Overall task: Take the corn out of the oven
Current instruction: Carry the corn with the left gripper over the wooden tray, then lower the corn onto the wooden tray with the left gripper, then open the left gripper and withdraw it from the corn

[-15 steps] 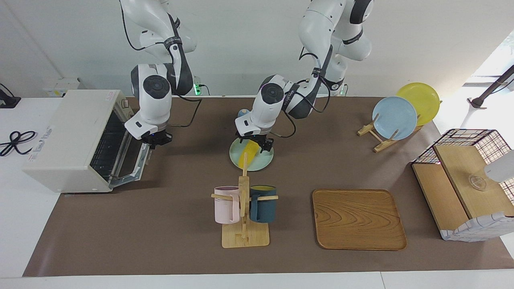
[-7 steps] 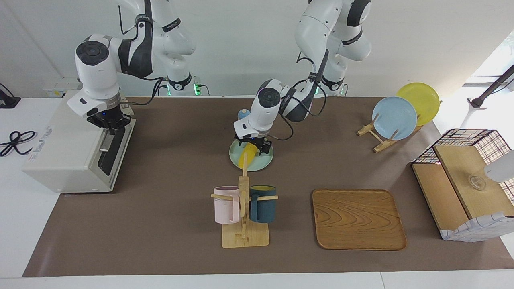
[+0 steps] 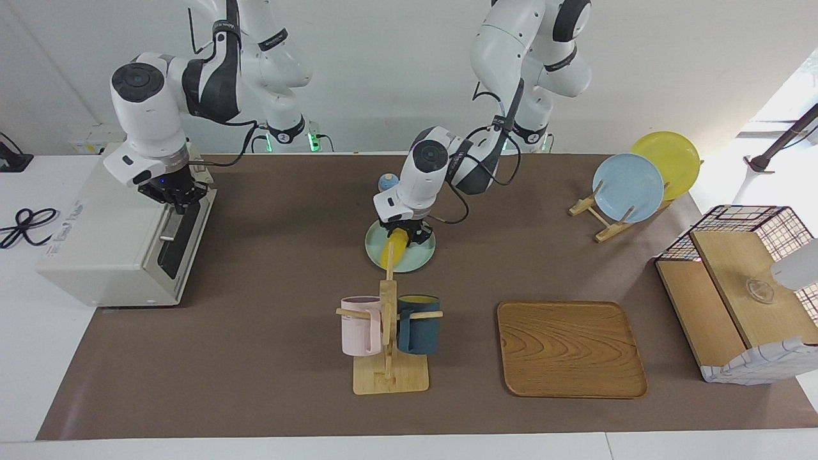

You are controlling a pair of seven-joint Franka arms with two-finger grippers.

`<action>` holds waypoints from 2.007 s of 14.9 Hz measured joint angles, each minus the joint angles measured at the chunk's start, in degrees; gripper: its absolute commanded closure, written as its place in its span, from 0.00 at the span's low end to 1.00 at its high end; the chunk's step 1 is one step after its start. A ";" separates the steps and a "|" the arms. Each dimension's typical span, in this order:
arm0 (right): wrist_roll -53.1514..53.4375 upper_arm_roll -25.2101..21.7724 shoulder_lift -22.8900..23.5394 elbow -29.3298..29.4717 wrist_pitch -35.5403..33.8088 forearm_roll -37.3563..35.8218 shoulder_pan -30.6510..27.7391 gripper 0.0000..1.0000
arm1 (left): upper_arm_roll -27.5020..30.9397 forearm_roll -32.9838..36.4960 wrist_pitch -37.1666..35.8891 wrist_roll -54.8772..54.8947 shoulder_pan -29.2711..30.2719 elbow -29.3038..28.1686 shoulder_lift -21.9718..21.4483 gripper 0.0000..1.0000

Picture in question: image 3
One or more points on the light blue plate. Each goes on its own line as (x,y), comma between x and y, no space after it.
(629,188)

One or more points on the pink mug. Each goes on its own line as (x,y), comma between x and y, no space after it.
(358,332)

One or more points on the small clear glass cup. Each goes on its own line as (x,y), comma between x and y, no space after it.
(759,291)

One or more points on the yellow plate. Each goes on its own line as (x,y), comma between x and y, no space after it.
(674,160)

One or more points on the wooden tray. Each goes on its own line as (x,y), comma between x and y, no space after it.
(569,351)

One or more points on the brown table mat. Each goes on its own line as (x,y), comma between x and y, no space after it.
(287,287)

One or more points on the black tripod stand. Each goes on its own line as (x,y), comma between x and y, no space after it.
(783,142)

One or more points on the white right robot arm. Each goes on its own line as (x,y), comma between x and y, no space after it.
(147,102)

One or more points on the small blue bell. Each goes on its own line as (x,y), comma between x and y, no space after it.
(386,183)

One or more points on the yellow corn cob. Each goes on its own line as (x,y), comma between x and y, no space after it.
(396,249)

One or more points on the wooden plate rack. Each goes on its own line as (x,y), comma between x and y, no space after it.
(607,231)

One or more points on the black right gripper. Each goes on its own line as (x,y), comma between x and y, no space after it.
(172,188)

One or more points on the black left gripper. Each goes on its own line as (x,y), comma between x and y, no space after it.
(415,225)

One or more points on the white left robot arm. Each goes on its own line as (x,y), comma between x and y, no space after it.
(428,166)

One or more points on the light green plate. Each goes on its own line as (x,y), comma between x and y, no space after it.
(418,259)

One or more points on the wooden mug rack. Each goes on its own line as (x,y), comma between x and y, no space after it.
(390,377)

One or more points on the white power strip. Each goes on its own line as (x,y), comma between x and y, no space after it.
(89,137)

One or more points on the white toaster oven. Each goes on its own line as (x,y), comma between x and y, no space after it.
(108,223)

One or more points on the wooden box shelf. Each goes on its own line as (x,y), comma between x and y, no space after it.
(754,367)

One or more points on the oven glass door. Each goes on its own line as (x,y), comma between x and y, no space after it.
(188,236)

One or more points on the dark blue mug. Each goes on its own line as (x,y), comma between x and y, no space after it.
(422,335)

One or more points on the black clamp object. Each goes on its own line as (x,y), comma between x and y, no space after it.
(14,160)

